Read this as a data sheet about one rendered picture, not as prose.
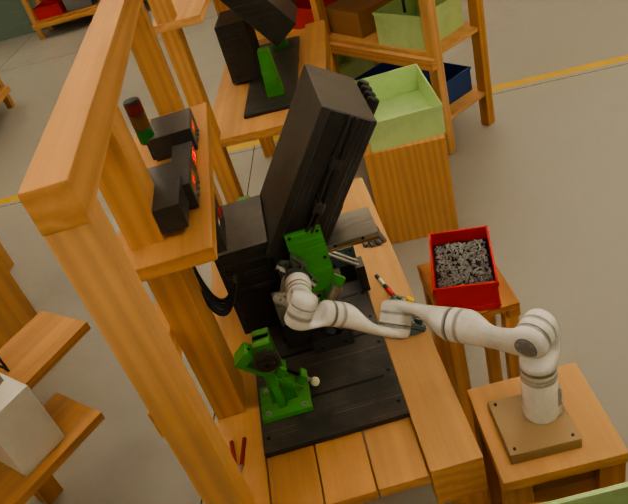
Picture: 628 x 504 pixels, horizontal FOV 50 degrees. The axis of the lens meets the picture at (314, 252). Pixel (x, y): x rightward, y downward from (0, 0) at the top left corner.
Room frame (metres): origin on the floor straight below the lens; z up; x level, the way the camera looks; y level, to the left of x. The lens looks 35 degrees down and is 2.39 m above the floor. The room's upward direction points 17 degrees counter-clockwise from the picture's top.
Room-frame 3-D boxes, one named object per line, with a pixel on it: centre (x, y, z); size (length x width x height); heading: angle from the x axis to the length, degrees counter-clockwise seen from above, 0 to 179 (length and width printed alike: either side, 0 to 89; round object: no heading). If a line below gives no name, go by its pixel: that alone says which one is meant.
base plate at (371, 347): (1.79, 0.08, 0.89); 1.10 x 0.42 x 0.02; 178
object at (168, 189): (1.51, 0.30, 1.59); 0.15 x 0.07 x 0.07; 178
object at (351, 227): (1.87, -0.03, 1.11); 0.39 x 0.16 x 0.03; 88
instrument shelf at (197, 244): (1.80, 0.34, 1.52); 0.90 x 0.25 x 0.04; 178
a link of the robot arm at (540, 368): (1.13, -0.45, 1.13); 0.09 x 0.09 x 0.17; 42
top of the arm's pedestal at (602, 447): (1.12, -0.45, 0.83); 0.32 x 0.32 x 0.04; 86
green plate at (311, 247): (1.71, 0.02, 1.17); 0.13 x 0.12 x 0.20; 178
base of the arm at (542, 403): (1.12, -0.45, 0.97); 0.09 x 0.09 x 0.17; 2
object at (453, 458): (1.78, -0.20, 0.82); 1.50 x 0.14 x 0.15; 178
